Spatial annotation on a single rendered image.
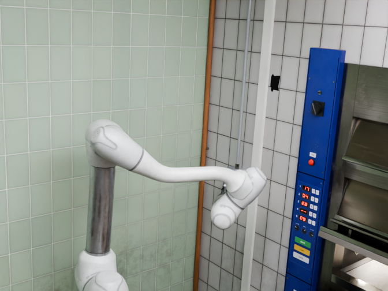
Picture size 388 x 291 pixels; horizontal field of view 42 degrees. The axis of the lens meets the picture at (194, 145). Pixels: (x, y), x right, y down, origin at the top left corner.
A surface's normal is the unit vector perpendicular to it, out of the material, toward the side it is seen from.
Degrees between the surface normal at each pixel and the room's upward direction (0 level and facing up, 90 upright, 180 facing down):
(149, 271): 90
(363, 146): 70
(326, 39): 90
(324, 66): 90
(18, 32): 90
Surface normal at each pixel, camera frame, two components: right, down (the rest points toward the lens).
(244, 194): 0.10, 0.42
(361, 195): -0.70, -0.22
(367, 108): -0.77, 0.11
